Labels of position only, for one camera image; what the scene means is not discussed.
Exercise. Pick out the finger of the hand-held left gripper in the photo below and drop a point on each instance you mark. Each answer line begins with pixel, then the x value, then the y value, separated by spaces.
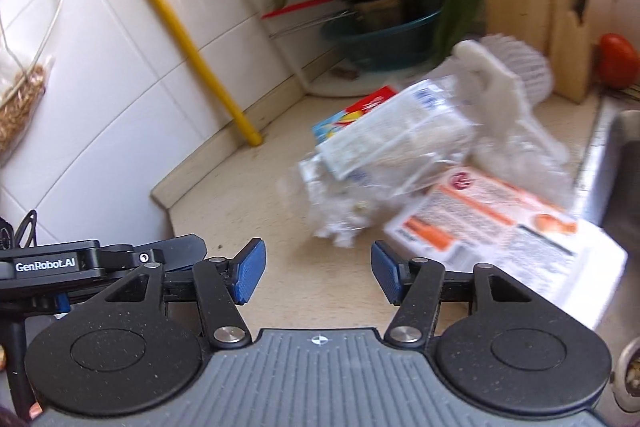
pixel 175 249

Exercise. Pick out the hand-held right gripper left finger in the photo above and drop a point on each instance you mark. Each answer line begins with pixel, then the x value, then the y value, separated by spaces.
pixel 247 272

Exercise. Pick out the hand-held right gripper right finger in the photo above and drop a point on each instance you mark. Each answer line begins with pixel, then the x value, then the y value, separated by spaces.
pixel 386 272

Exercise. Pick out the red and blue tea carton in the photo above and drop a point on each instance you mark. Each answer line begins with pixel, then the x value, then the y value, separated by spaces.
pixel 370 103

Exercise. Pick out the orange and white box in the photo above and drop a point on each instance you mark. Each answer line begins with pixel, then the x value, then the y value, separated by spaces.
pixel 500 227

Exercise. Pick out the clear plastic bag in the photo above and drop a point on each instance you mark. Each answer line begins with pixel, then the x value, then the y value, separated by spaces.
pixel 395 137

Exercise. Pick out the hanging bag of grain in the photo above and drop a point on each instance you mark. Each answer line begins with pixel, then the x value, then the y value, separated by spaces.
pixel 20 107

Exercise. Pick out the white dish rack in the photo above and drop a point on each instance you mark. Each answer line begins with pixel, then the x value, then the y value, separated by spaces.
pixel 345 88

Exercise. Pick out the yellow pipe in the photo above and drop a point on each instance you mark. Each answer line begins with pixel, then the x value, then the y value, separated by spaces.
pixel 200 62

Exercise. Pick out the white cloth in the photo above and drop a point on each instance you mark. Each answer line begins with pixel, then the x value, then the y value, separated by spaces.
pixel 500 107

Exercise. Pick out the blue plastic basin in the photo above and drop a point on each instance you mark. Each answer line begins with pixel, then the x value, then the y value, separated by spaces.
pixel 390 48

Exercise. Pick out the white foam fruit net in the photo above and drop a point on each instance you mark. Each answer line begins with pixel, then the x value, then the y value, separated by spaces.
pixel 532 72

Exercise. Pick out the steel sink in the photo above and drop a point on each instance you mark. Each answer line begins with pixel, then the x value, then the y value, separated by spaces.
pixel 622 167

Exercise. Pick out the metal pot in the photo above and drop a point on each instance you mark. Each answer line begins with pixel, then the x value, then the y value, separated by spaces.
pixel 385 12

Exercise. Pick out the sink drain strainer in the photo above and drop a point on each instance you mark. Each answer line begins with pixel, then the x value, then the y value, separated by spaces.
pixel 631 377

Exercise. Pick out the red chopstick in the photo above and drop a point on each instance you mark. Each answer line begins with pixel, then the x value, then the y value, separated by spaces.
pixel 295 8

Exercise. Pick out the green leafy vegetable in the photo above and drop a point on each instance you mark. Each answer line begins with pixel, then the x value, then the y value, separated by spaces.
pixel 460 2

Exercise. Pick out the wooden knife block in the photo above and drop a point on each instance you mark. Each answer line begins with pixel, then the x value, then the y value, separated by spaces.
pixel 570 57

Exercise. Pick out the red tomato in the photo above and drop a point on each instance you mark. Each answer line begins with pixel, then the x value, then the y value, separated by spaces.
pixel 620 62

